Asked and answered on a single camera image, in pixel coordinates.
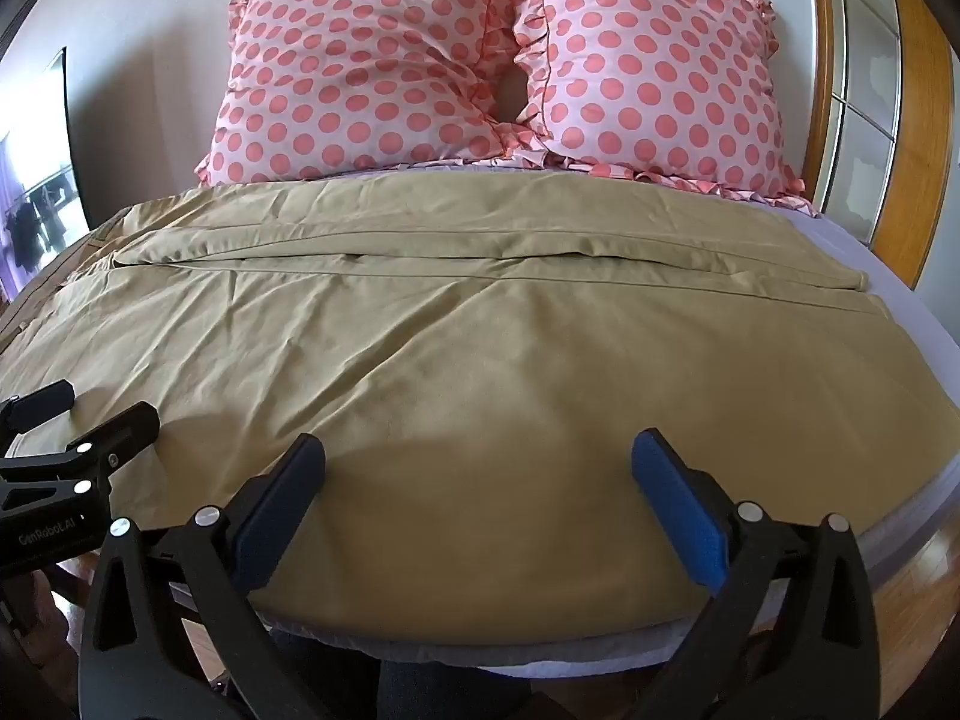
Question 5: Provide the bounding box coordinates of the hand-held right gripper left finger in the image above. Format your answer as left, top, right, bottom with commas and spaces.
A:
79, 433, 327, 720

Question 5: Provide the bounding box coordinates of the tan bed sheet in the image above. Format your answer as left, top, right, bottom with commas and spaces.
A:
0, 169, 960, 650

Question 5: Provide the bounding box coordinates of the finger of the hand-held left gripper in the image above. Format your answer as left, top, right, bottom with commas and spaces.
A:
0, 402, 161, 497
0, 380, 74, 437

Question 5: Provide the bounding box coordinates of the wooden framed glass door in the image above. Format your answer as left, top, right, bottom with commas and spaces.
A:
804, 0, 959, 293

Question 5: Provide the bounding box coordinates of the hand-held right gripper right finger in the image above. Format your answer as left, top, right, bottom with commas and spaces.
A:
632, 427, 880, 720

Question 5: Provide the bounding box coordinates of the dark framed window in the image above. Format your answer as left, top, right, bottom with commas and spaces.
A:
0, 47, 85, 305

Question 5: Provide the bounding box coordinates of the pink polka dot pillow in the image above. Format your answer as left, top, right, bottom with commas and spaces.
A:
193, 0, 518, 188
499, 0, 815, 212

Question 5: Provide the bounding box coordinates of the person's dark trouser leg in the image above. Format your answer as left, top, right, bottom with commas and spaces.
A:
268, 628, 542, 720

